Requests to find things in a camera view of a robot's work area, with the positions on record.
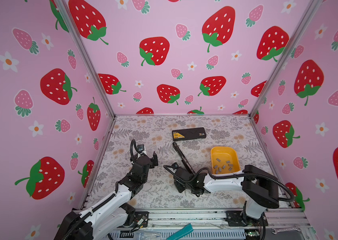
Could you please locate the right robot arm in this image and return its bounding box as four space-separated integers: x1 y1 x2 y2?
164 163 280 220

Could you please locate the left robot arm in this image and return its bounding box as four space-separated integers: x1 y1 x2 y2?
54 153 159 240

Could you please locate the black flat tool case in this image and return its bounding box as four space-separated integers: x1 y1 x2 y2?
172 128 207 142

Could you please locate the yellow plastic tray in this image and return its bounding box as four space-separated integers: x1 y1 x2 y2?
211 147 241 175

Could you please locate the teal plastic tool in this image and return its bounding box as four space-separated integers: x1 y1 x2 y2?
166 224 194 240

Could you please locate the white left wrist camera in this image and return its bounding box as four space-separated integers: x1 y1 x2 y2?
137 145 147 158

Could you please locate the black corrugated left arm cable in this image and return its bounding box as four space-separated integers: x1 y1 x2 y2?
129 138 141 164

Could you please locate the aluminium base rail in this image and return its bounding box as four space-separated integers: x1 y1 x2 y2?
142 208 311 230

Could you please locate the grey slotted cable duct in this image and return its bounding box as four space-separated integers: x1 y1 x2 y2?
110 229 263 240

